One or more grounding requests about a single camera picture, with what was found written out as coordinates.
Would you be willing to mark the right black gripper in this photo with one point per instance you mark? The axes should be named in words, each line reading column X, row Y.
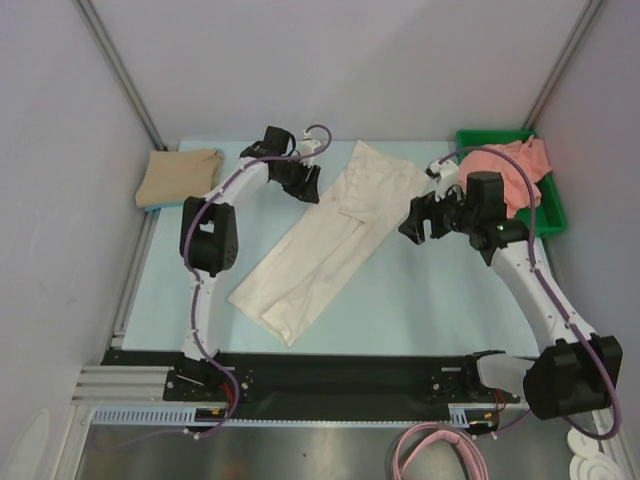
column 426, row 215

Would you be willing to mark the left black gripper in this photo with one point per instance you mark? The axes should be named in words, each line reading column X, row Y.
column 307, row 191

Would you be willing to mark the cream white t shirt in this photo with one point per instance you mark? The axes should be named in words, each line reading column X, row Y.
column 294, row 283

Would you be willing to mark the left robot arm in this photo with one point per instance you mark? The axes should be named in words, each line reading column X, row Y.
column 209, row 243

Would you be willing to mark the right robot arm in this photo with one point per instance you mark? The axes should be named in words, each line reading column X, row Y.
column 576, row 370

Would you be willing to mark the green plastic bin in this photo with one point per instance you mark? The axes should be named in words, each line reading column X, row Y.
column 526, row 148

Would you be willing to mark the folded tan t shirt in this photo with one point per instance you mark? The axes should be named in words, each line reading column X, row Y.
column 177, row 175

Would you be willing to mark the white round plastic parts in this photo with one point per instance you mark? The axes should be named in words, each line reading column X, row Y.
column 588, row 462

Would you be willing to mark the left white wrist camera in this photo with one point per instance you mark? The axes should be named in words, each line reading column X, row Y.
column 308, row 146

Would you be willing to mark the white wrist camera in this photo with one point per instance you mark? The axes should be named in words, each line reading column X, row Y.
column 308, row 146
column 445, row 174

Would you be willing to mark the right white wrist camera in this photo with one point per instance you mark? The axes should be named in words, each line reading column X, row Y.
column 445, row 174

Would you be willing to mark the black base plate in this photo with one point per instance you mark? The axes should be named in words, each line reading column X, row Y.
column 334, row 409

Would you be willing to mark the aluminium frame rail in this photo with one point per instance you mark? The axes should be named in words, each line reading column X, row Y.
column 120, row 385

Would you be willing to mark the right aluminium corner post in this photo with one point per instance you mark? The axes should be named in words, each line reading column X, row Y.
column 578, row 34

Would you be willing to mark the aluminium corner post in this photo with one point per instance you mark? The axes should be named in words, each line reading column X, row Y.
column 111, row 56
column 578, row 34

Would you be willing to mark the left aluminium corner post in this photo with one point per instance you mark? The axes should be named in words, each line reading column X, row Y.
column 111, row 56

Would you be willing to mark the slotted cable duct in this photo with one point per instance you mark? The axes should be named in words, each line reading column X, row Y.
column 159, row 416

